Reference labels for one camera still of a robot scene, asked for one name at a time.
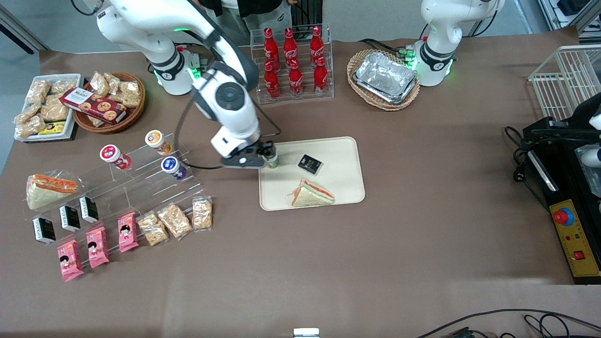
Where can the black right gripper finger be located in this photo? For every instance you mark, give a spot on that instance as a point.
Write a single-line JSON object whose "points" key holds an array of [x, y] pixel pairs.
{"points": [[256, 152], [268, 146]]}

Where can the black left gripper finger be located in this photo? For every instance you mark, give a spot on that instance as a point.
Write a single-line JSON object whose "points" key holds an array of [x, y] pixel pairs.
{"points": [[554, 134]]}

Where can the green gum bottle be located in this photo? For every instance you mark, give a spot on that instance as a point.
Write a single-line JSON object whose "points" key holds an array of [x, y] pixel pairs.
{"points": [[271, 161]]}

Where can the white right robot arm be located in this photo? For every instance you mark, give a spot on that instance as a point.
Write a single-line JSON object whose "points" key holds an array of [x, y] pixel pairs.
{"points": [[230, 98]]}

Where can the purple gum bottle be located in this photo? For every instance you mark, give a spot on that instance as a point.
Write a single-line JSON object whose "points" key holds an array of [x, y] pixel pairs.
{"points": [[172, 167]]}

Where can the beige plastic tray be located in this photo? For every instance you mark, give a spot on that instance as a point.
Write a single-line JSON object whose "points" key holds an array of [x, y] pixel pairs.
{"points": [[338, 159]]}

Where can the orange gum bottle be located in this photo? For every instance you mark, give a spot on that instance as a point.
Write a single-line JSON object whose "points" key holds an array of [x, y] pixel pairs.
{"points": [[157, 141]]}

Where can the red gum bottle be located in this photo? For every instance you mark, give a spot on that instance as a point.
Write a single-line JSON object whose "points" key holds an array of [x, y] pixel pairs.
{"points": [[112, 156]]}

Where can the white rectangular plastic tray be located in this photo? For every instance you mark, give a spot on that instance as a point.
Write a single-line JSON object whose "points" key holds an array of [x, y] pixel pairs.
{"points": [[70, 126]]}

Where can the black snack packet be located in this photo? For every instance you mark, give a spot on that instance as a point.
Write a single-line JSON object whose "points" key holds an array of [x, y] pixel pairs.
{"points": [[310, 164]]}

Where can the black control box yellow panel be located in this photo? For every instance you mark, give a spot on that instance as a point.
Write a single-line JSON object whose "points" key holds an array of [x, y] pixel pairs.
{"points": [[563, 188]]}

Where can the red cola bottle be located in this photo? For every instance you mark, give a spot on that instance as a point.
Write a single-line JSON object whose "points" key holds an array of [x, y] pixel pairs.
{"points": [[270, 47], [295, 82], [272, 84], [290, 47], [320, 80], [316, 44]]}

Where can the wrapped triangle sandwich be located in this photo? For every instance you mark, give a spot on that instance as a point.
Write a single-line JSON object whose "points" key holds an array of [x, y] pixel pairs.
{"points": [[312, 195], [47, 192]]}

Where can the clear cracker packet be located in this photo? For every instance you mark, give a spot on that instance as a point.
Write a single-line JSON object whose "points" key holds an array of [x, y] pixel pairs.
{"points": [[152, 229], [202, 213], [174, 220]]}

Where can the red emergency stop button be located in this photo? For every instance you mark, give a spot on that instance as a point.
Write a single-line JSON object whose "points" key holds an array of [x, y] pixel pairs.
{"points": [[563, 217]]}

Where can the clear acrylic bottle rack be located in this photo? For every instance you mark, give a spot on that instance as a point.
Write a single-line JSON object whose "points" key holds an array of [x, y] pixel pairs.
{"points": [[328, 70]]}

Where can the clear acrylic stepped stand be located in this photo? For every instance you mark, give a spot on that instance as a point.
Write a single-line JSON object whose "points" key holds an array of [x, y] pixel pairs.
{"points": [[108, 202], [155, 197]]}

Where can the dark brown wicker basket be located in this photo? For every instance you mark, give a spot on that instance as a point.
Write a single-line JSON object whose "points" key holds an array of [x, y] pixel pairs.
{"points": [[134, 115]]}

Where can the light wicker basket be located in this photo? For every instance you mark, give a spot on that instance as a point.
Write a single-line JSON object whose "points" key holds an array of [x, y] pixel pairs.
{"points": [[357, 89]]}

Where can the clear bag of puffed snacks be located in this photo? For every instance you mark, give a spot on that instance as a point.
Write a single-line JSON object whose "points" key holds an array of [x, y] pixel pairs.
{"points": [[112, 82], [32, 126], [27, 113], [37, 91], [129, 94], [99, 84], [55, 110], [63, 87]]}

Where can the standing person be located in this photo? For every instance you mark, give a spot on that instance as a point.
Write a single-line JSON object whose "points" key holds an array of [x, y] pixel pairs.
{"points": [[263, 14]]}

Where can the stack of foil trays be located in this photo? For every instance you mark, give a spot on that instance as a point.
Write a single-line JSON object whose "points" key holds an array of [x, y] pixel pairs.
{"points": [[385, 77]]}

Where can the pink snack packet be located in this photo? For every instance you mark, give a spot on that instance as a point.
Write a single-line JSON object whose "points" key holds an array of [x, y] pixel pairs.
{"points": [[97, 247], [69, 260], [127, 232]]}

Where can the red cookie box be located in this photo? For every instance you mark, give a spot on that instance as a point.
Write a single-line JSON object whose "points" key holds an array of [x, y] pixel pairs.
{"points": [[94, 105]]}

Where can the black and white small box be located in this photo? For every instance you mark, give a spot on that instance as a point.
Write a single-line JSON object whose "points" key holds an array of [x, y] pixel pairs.
{"points": [[89, 209], [44, 230], [70, 218]]}

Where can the yellow snack packet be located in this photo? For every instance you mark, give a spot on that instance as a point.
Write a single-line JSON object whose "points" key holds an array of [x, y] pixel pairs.
{"points": [[52, 127]]}

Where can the small silver device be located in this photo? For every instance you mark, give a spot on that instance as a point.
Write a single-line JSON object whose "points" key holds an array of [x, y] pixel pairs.
{"points": [[306, 333]]}

